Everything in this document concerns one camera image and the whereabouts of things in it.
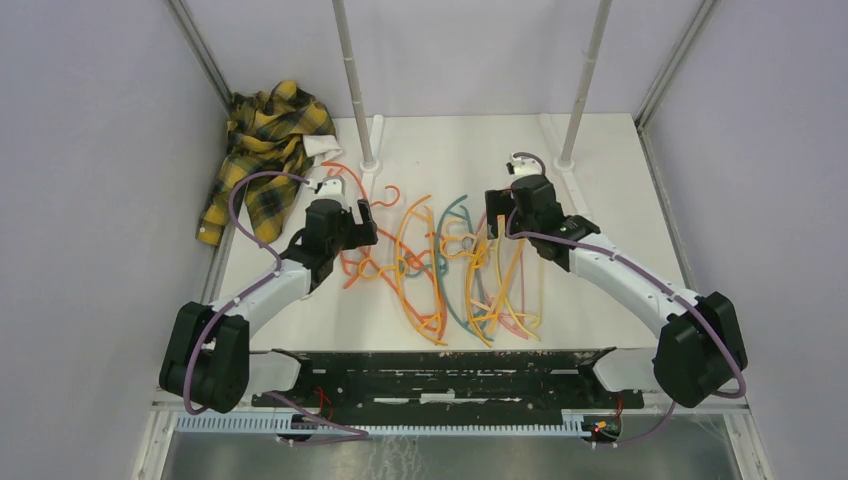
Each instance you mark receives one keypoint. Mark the teal hanger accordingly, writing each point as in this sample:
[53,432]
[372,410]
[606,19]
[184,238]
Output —
[456,210]

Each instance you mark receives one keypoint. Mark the left grey rack pole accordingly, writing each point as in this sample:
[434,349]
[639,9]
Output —
[370,136]

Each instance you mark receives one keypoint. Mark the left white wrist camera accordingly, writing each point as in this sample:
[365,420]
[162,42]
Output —
[330,188]

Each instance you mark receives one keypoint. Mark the right grey rack pole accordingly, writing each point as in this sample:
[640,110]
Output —
[565,160]

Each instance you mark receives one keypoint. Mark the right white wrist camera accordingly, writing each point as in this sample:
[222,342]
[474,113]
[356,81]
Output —
[522,164]

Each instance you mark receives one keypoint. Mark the yellow plaid shirt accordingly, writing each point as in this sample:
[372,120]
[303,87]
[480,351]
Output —
[276,130]

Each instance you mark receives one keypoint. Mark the pink hanger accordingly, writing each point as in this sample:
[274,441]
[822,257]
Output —
[510,324]

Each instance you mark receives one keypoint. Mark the pale yellow hanger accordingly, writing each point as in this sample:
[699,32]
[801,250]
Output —
[523,300]

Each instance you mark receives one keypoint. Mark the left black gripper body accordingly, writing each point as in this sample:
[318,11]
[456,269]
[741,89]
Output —
[352,235]

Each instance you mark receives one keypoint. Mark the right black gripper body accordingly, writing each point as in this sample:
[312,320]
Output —
[499,202]

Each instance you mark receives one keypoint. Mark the grey rack pole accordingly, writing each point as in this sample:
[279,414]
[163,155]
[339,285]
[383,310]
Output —
[565,160]
[370,136]

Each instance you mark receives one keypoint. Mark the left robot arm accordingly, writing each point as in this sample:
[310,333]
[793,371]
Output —
[207,360]

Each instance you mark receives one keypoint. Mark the amber yellow hanger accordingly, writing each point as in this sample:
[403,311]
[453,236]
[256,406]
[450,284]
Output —
[420,210]

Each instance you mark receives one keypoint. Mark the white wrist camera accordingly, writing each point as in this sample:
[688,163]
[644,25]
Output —
[522,164]
[330,188]

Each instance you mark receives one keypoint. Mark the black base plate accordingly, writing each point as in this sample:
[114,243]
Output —
[453,388]

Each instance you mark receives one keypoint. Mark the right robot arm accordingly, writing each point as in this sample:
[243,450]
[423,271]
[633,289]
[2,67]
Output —
[700,348]

